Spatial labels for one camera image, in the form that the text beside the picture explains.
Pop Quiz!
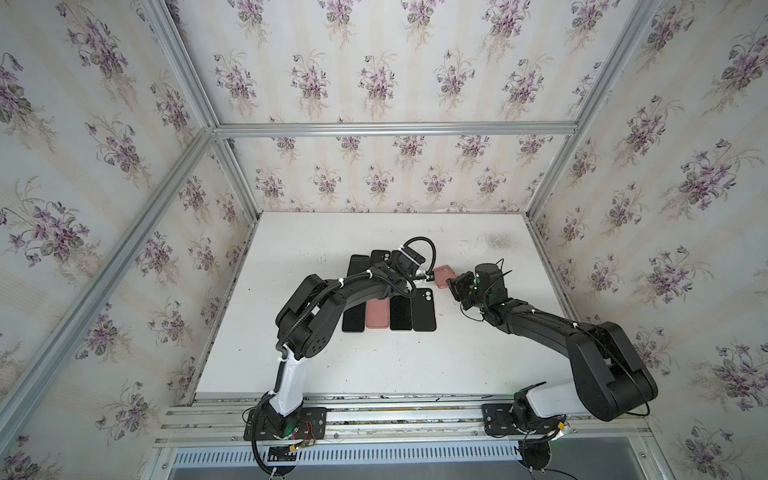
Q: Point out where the pink phone case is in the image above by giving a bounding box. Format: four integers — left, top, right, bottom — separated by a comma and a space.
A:
365, 299, 390, 329
433, 265, 457, 289

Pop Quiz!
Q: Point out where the black phone case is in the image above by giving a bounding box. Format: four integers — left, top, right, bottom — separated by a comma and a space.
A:
369, 250, 391, 266
411, 288, 437, 332

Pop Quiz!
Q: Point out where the black pad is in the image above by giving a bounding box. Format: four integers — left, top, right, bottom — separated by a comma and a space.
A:
389, 296, 413, 331

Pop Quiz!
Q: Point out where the black phone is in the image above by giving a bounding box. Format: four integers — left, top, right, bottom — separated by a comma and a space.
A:
347, 254, 370, 277

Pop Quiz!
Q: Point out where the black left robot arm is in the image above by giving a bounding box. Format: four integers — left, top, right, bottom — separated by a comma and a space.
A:
264, 245, 435, 423

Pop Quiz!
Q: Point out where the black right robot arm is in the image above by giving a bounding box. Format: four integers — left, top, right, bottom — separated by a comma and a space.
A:
447, 263, 658, 432

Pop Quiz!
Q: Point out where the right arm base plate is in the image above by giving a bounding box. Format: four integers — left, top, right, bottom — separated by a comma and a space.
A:
481, 403, 566, 437

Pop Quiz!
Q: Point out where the aluminium frame top bar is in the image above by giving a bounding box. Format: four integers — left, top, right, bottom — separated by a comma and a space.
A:
214, 121, 577, 138

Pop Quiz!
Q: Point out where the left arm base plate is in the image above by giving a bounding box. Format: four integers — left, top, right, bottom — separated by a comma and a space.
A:
243, 404, 328, 441

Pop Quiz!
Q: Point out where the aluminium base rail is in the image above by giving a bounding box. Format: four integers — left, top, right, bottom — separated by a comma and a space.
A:
152, 392, 652, 448

